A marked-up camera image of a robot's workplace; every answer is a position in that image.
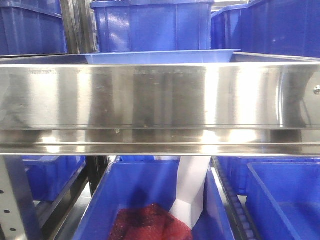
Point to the light blue plastic tray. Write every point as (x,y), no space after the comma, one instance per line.
(161,57)

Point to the black lower shelf divider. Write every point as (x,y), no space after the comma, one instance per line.
(52,215)

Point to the grey perforated shelf upright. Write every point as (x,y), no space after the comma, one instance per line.
(18,218)

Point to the white paper package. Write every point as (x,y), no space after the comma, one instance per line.
(191,176)

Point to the blue bin lower centre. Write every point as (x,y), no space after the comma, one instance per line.
(137,184)

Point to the blue bin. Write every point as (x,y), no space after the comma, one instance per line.
(31,27)
(48,174)
(277,27)
(152,25)
(283,200)
(137,184)

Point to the blue bin upper centre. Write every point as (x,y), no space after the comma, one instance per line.
(152,25)

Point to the red mesh bag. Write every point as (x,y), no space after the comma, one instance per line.
(148,223)

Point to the blue bin lower left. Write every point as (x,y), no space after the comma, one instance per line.
(48,174)

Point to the blue bin lower right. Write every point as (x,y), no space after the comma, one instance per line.
(283,200)

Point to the blue bin upper right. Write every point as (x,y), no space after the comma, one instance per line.
(277,27)

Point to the blue bin upper left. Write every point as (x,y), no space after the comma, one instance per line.
(31,27)

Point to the stainless steel shelf front rail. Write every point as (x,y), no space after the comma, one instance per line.
(254,104)

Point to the black roller track rail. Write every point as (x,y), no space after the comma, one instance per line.
(238,216)

